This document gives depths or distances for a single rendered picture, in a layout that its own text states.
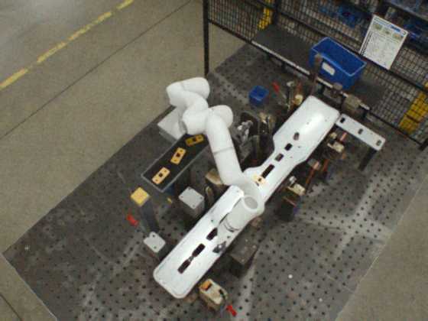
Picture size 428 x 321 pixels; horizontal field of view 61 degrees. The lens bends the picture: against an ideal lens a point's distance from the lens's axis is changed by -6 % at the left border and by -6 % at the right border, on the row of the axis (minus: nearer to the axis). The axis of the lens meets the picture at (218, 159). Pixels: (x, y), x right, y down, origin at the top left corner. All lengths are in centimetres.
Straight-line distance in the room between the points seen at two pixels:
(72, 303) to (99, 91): 219
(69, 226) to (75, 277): 30
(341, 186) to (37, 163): 245
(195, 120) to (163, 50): 241
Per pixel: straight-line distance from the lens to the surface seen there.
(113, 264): 218
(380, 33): 235
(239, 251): 179
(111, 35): 433
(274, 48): 255
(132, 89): 372
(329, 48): 254
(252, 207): 152
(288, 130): 217
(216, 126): 155
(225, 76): 279
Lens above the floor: 274
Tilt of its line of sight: 59 degrees down
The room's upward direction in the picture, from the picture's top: 1 degrees clockwise
